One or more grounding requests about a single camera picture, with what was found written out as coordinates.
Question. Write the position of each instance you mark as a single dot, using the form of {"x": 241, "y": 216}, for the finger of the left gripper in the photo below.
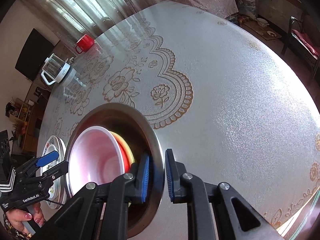
{"x": 29, "y": 168}
{"x": 55, "y": 172}

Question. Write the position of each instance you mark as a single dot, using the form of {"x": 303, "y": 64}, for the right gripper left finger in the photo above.
{"x": 100, "y": 211}

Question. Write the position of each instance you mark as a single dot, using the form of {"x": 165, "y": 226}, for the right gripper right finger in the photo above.
{"x": 214, "y": 211}

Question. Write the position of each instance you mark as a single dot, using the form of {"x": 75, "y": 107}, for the red plastic bowl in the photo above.
{"x": 95, "y": 157}

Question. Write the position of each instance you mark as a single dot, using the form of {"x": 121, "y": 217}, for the yellow plastic bowl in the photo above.
{"x": 126, "y": 152}

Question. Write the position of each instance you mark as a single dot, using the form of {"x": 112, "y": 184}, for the stainless steel bowl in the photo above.
{"x": 133, "y": 127}

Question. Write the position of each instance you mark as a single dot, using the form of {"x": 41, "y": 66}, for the left hand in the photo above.
{"x": 16, "y": 217}

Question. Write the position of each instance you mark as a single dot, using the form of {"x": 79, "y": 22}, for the wooden shelf cabinet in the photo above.
{"x": 26, "y": 118}

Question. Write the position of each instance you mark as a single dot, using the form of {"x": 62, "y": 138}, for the white glass electric kettle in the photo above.
{"x": 56, "y": 70}

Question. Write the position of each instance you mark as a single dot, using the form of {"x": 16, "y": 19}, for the lace floral tablecloth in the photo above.
{"x": 227, "y": 105}

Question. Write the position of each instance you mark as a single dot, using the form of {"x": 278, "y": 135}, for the red mug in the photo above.
{"x": 84, "y": 44}

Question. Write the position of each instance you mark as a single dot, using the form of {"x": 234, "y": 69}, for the small white floor pot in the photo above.
{"x": 262, "y": 22}

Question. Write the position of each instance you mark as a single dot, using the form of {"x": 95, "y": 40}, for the dark wooden armchair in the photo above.
{"x": 303, "y": 37}

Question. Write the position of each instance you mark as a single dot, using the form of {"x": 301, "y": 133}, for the patterned sack on floor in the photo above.
{"x": 248, "y": 8}

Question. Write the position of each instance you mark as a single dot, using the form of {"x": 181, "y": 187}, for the black wall television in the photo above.
{"x": 33, "y": 54}

